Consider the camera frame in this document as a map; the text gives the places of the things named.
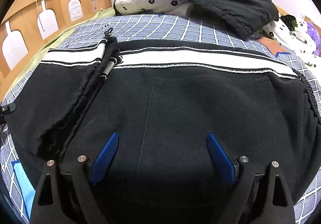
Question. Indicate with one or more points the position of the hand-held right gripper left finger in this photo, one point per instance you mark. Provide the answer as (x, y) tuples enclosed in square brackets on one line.
[(105, 158)]

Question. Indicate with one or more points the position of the black pants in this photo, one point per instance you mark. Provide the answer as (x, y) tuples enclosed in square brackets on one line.
[(200, 103)]

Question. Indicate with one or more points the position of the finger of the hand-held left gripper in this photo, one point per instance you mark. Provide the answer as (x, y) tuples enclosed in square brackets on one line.
[(7, 108)]

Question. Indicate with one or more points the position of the purple plush toy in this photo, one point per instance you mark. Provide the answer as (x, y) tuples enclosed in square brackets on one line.
[(314, 35)]

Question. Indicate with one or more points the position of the blue checkered star blanket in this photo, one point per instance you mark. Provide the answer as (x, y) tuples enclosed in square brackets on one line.
[(175, 28)]

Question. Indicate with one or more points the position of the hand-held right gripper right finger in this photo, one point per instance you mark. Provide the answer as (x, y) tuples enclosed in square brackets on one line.
[(222, 158)]

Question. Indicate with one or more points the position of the white floral duvet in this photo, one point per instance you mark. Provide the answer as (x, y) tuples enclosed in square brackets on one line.
[(135, 0)]

